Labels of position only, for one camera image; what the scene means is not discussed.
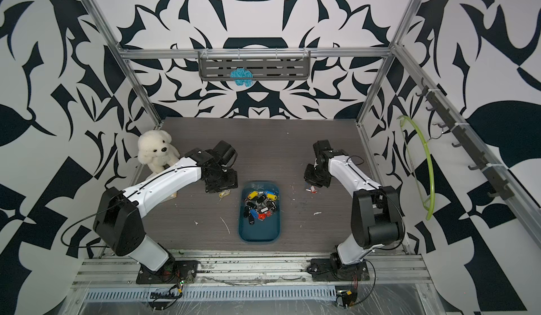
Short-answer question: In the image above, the teal plastic storage box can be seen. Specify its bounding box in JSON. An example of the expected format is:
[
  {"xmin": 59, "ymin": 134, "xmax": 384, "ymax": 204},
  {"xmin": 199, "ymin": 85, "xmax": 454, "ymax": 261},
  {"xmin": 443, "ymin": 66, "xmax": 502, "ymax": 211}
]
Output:
[{"xmin": 238, "ymin": 181, "xmax": 281, "ymax": 244}]

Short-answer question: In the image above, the green hoop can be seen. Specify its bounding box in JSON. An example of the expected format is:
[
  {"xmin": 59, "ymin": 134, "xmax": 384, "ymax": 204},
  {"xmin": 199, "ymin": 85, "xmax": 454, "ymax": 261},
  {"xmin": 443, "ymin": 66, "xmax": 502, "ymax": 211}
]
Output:
[{"xmin": 396, "ymin": 115, "xmax": 436, "ymax": 221}]

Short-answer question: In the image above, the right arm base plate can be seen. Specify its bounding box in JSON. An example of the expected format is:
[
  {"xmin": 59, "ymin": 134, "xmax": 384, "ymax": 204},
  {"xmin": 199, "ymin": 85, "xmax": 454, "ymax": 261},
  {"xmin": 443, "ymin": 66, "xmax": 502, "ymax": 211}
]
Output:
[{"xmin": 306, "ymin": 259, "xmax": 371, "ymax": 282}]

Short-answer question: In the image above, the red tag key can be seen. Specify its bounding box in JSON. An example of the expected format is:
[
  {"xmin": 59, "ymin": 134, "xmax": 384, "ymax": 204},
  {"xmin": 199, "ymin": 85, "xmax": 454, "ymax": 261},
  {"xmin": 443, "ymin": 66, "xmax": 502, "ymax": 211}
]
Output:
[{"xmin": 305, "ymin": 185, "xmax": 318, "ymax": 194}]

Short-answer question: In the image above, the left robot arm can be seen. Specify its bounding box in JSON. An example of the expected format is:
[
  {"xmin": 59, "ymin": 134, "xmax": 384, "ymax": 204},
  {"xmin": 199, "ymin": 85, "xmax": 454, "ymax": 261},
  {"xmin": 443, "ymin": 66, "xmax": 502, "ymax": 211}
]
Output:
[{"xmin": 93, "ymin": 140, "xmax": 238, "ymax": 272}]

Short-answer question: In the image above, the teal scrunchie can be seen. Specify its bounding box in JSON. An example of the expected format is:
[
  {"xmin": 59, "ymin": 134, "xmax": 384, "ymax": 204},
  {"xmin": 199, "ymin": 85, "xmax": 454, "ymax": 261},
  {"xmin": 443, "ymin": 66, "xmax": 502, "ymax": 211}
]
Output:
[{"xmin": 230, "ymin": 68, "xmax": 254, "ymax": 87}]

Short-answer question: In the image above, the grey wall shelf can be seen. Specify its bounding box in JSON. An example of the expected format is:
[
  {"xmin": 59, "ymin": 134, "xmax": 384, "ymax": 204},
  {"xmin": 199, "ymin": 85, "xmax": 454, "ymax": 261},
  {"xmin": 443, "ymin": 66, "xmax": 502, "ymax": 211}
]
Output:
[{"xmin": 197, "ymin": 49, "xmax": 311, "ymax": 81}]

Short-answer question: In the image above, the black hook rail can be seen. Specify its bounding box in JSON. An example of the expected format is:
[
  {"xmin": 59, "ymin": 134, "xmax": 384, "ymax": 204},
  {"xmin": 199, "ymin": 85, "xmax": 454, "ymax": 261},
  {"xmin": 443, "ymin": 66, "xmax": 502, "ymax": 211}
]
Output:
[{"xmin": 418, "ymin": 78, "xmax": 515, "ymax": 200}]

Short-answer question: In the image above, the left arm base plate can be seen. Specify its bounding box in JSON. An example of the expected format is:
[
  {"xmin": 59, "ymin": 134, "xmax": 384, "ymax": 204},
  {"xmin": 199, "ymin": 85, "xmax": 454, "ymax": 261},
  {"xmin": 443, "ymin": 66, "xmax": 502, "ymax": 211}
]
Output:
[{"xmin": 136, "ymin": 259, "xmax": 199, "ymax": 285}]

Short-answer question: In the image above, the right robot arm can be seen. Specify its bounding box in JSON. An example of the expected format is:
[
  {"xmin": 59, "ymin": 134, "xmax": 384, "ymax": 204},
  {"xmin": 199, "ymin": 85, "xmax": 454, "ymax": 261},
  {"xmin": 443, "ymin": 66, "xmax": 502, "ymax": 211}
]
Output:
[{"xmin": 304, "ymin": 140, "xmax": 405, "ymax": 269}]

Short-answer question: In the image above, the white teddy bear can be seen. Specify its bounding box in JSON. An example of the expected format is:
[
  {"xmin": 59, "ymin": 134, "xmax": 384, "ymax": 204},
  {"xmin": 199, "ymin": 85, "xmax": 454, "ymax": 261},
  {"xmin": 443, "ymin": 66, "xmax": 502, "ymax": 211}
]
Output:
[{"xmin": 138, "ymin": 130, "xmax": 180, "ymax": 174}]

